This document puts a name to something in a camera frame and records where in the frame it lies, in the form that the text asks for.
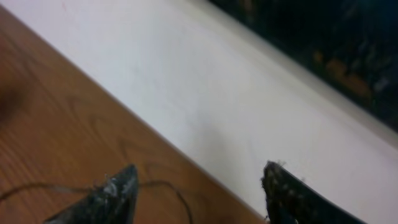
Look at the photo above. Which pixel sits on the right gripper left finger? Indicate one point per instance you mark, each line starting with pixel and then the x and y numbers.
pixel 112 203

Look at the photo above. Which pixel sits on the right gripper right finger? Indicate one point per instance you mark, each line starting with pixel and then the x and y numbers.
pixel 290 201

